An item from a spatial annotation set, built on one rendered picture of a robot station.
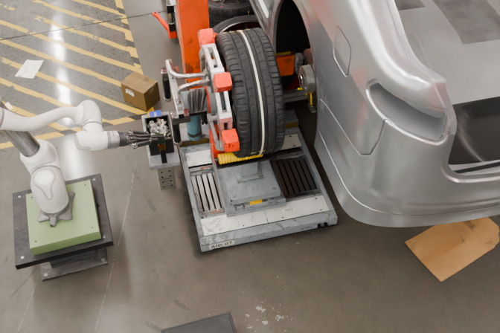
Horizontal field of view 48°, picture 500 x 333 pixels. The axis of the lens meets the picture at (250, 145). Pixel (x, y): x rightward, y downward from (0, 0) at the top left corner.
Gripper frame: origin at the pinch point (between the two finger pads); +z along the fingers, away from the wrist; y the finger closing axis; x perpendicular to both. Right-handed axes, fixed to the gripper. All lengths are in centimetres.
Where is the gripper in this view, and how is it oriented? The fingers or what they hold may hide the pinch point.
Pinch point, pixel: (157, 137)
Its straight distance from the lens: 301.3
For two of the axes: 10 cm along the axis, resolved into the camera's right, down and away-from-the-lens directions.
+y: -3.2, -6.9, 6.5
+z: 9.1, -0.4, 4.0
